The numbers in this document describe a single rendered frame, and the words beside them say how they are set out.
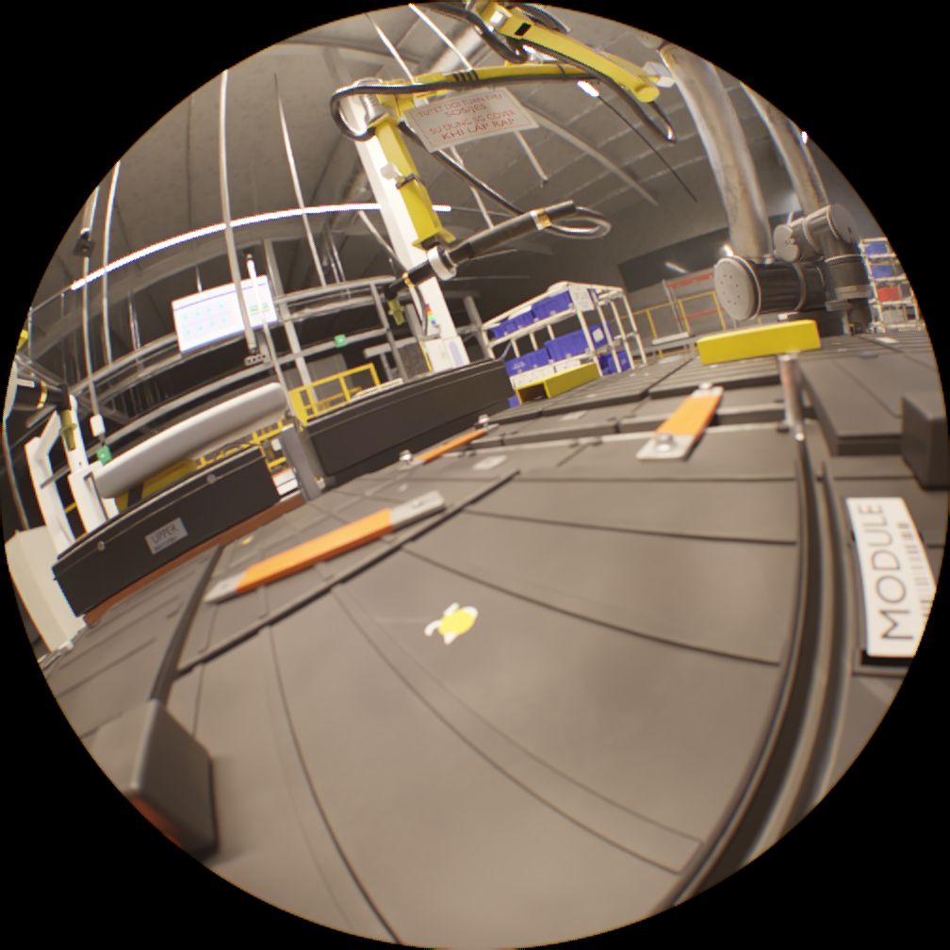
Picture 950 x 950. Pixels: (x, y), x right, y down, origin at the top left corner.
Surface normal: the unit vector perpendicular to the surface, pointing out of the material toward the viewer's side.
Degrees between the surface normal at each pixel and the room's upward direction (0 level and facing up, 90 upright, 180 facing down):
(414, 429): 90
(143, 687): 0
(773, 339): 90
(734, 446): 0
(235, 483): 90
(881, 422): 0
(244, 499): 90
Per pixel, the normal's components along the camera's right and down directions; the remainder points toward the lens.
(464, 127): 0.03, 0.25
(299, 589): -0.33, -0.91
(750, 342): -0.70, 0.41
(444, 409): 0.60, -0.01
